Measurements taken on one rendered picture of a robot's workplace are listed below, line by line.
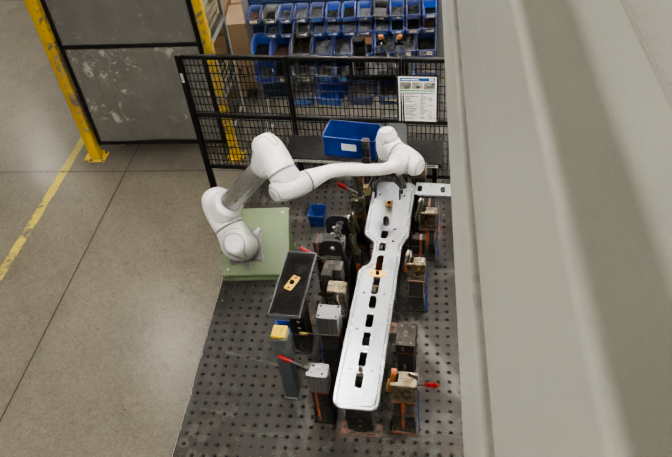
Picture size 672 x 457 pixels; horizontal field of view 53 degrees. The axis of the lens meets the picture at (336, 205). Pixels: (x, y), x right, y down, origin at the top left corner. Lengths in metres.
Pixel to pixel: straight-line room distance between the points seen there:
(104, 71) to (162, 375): 2.42
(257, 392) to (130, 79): 3.00
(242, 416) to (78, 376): 1.58
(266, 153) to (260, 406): 1.14
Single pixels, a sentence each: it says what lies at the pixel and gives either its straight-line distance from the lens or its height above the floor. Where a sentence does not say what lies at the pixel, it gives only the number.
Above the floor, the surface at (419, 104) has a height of 1.27.
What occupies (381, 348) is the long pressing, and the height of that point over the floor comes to 1.00.
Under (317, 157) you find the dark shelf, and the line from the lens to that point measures 3.81.
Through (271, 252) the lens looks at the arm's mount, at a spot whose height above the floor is 0.82.
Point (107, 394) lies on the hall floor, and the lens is 4.34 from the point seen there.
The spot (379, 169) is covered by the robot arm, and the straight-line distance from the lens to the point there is 3.06.
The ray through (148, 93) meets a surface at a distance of 5.49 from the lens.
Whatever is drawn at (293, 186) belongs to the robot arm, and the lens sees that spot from 2.92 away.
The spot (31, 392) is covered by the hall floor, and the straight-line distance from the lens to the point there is 4.57.
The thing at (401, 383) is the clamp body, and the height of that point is 1.06.
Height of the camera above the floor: 3.37
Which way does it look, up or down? 42 degrees down
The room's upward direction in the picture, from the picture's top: 7 degrees counter-clockwise
